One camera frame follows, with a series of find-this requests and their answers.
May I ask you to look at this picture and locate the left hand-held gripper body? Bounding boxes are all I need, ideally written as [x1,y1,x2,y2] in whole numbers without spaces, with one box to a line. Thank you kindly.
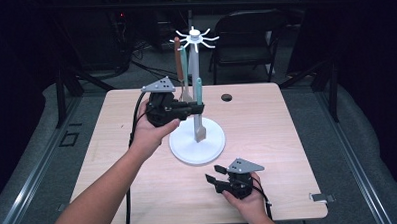
[140,75,190,129]

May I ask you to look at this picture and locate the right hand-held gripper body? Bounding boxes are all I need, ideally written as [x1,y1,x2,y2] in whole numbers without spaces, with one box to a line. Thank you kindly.
[214,157,267,201]

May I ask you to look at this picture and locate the teal-handled grey spatula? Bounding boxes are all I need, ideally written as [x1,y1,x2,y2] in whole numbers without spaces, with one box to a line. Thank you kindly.
[191,77,209,144]

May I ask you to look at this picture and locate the teal-handled kitchen utensil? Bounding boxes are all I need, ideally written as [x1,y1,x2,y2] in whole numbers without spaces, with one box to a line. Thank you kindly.
[179,46,194,105]

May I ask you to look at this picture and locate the white utensil rack with hooks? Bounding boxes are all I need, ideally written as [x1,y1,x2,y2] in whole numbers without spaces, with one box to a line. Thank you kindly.
[165,24,227,166]

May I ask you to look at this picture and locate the person's right hand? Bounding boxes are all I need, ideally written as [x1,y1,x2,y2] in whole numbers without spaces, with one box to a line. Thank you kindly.
[221,171,269,223]

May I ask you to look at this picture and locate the person's left hand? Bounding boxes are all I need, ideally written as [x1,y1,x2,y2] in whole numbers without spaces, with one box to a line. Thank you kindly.
[127,98,183,160]

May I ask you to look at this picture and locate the black folding chair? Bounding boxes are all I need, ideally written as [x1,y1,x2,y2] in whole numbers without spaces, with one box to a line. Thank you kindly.
[208,8,291,86]

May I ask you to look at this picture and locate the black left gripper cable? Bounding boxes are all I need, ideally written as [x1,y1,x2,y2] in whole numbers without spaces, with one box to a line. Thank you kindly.
[120,91,152,224]

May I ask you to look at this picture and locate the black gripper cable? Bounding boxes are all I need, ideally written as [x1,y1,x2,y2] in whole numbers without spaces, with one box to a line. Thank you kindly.
[120,91,152,224]
[252,174,275,222]

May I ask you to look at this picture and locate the black floor cables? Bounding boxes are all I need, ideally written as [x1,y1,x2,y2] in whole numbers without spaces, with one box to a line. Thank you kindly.
[130,39,184,86]

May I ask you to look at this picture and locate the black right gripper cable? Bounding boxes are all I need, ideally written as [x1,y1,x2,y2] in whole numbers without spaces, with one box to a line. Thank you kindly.
[252,174,275,222]

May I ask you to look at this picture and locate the black metal stand frame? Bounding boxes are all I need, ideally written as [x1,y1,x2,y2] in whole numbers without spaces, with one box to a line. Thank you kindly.
[53,61,118,129]
[278,58,341,125]

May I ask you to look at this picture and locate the aluminium floor rail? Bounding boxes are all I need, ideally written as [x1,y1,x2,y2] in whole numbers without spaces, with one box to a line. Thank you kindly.
[314,83,397,224]
[0,95,88,224]

